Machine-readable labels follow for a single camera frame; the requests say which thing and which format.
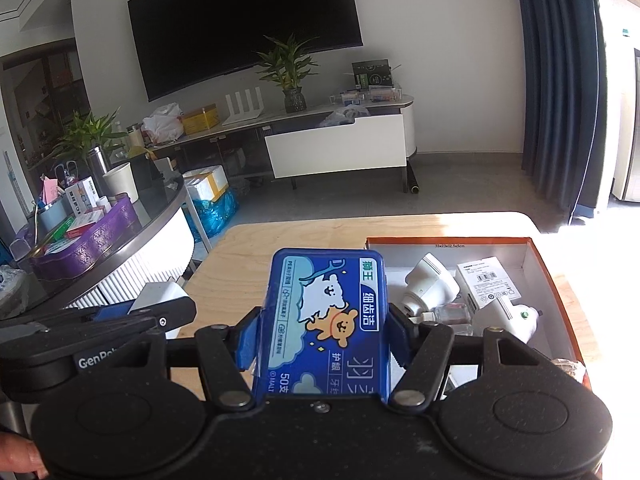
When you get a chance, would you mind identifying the grey plastic bag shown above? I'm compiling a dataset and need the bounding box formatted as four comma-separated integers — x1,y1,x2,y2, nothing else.
320,105,371,127

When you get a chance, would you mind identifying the yellow tin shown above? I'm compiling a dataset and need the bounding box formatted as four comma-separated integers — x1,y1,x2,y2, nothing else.
181,104,221,135

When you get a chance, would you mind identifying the bamboo plant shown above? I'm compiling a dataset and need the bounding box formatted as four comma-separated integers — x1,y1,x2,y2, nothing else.
37,107,132,172

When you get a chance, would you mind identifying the person's left hand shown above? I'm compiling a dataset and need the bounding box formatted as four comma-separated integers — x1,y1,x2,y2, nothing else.
0,432,50,480

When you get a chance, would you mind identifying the clear plastic organiser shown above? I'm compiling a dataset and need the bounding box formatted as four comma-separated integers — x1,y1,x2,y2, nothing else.
330,85,404,106

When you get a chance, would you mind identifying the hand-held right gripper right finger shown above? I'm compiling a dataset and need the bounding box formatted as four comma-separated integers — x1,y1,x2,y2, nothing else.
387,305,539,408

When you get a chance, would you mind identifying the black television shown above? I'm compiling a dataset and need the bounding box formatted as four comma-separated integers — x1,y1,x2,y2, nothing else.
127,0,365,103

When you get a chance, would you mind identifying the plant in dark vase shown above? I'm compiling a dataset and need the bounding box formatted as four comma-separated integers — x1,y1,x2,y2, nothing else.
255,34,321,114

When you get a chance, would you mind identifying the orange cardboard box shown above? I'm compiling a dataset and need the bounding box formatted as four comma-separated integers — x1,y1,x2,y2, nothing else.
365,236,590,392

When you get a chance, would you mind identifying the black rectangular device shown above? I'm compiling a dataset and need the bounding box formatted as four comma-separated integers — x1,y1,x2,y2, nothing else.
131,157,169,191

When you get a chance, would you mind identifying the small white box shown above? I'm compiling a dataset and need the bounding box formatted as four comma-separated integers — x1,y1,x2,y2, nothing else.
454,255,522,311

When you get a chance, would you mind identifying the blue plastic bag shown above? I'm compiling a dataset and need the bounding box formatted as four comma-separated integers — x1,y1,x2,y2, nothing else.
192,187,241,241

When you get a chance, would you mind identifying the steel thermos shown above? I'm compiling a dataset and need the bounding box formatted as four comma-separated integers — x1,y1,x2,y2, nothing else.
85,146,114,197

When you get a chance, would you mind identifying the round ribbed white side table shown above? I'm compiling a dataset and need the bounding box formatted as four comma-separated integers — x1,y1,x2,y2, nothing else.
0,175,197,322

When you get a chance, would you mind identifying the dark blue curtain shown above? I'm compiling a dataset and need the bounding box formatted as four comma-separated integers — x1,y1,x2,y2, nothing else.
510,0,614,224

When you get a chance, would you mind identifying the white plug-in heater green mark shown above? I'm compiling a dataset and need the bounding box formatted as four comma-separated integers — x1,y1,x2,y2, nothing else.
472,302,544,346

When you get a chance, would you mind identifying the white router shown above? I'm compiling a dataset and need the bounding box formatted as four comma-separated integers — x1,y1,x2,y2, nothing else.
221,92,266,126

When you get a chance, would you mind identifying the plain white plug-in heater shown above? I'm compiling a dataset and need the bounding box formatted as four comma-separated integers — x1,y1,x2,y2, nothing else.
400,253,461,318

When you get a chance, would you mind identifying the grey-blue pen holder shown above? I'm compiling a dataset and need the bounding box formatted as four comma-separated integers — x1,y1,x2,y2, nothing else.
37,195,72,234

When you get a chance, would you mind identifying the purple oval tin tray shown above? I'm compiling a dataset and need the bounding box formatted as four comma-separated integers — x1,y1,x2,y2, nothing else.
32,195,142,282

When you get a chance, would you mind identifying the white plastic bag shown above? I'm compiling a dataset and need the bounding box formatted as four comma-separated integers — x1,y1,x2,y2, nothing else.
142,102,186,144

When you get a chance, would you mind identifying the white box with blue print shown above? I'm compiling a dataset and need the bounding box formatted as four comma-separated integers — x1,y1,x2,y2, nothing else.
65,177,99,222

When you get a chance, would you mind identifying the white paper cup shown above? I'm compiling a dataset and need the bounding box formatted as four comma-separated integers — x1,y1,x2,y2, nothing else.
102,162,139,204

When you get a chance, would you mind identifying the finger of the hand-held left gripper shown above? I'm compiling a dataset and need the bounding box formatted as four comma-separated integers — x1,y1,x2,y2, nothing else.
0,299,197,350
75,304,136,323

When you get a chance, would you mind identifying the white foam box yellow tape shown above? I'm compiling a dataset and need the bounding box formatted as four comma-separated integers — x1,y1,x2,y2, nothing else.
182,165,230,201

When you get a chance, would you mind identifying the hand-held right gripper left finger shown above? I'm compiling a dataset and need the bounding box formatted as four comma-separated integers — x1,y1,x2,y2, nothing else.
119,310,263,408

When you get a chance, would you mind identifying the clear liquid refill bottle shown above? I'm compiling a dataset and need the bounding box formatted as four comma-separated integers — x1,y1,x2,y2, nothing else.
419,305,475,336

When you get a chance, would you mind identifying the red and white packet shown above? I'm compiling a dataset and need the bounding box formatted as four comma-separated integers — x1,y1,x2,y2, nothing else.
65,210,107,239

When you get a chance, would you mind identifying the black gift box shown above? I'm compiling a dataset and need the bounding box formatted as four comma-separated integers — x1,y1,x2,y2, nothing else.
351,59,394,90

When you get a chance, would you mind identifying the white television cabinet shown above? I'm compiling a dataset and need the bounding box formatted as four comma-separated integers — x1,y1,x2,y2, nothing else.
125,94,419,194

